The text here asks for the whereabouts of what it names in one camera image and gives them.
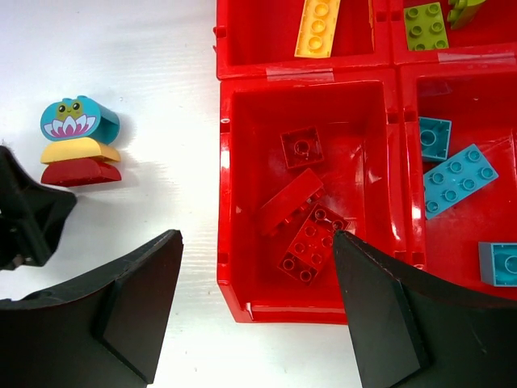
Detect red four-compartment tray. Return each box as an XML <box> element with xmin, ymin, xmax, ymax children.
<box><xmin>214</xmin><ymin>1</ymin><xmax>516</xmax><ymax>324</ymax></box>

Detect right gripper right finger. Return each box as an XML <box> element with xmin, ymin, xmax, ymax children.
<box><xmin>333</xmin><ymin>230</ymin><xmax>516</xmax><ymax>387</ymax></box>

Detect yellow lego plate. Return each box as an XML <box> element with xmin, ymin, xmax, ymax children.
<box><xmin>294</xmin><ymin>0</ymin><xmax>341</xmax><ymax>59</ymax></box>

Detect large blue lego brick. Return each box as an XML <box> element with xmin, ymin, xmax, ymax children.
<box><xmin>423</xmin><ymin>144</ymin><xmax>498</xmax><ymax>220</ymax></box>

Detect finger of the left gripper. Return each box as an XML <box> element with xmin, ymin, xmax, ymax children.
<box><xmin>1</xmin><ymin>146</ymin><xmax>77</xmax><ymax>268</ymax></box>

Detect blue frog lego brick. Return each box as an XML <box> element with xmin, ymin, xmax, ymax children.
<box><xmin>40</xmin><ymin>95</ymin><xmax>120</xmax><ymax>145</ymax></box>

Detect yellow curved lego brick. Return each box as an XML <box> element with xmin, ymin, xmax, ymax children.
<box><xmin>40</xmin><ymin>137</ymin><xmax>121</xmax><ymax>164</ymax></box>

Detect large red lego brick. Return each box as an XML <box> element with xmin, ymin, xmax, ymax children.
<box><xmin>278</xmin><ymin>203</ymin><xmax>351</xmax><ymax>285</ymax></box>

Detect small blue lego brick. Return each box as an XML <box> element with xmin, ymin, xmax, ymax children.
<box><xmin>418</xmin><ymin>116</ymin><xmax>452</xmax><ymax>162</ymax></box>

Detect green lego brick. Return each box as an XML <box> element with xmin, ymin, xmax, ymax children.
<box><xmin>447</xmin><ymin>0</ymin><xmax>485</xmax><ymax>30</ymax></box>
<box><xmin>404</xmin><ymin>2</ymin><xmax>449</xmax><ymax>51</ymax></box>

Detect red jagged lego brick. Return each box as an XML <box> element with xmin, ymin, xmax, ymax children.
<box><xmin>257</xmin><ymin>168</ymin><xmax>325</xmax><ymax>235</ymax></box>

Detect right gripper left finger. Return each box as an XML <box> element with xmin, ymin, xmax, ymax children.
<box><xmin>1</xmin><ymin>230</ymin><xmax>183</xmax><ymax>387</ymax></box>

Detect small red lego brick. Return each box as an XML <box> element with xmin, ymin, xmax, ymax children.
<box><xmin>280</xmin><ymin>126</ymin><xmax>324</xmax><ymax>169</ymax></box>

